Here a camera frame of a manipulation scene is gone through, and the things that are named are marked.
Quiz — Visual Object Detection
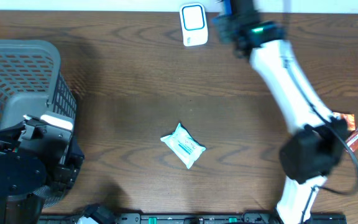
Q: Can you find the white teal wipes pack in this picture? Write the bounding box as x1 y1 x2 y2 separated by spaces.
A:
160 123 206 169

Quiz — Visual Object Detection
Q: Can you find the orange snack packet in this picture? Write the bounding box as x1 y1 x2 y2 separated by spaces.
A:
333 112 356 132

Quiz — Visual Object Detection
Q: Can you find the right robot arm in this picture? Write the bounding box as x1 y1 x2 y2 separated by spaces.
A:
215 0 347 223

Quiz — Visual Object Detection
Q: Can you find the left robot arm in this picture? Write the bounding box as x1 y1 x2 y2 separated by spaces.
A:
0 112 85 223

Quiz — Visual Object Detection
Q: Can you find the white barcode scanner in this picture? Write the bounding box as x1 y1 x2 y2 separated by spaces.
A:
179 3 208 47

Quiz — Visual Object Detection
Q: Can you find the grey plastic basket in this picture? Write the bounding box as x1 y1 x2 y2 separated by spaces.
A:
0 39 78 209

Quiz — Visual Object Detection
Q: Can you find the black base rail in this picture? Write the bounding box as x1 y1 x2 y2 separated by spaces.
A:
39 203 348 224

